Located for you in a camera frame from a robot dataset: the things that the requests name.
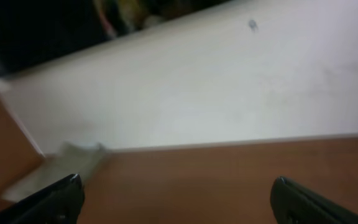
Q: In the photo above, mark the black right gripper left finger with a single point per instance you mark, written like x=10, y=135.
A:
x=58, y=203

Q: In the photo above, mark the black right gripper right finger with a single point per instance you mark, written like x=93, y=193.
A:
x=293, y=203

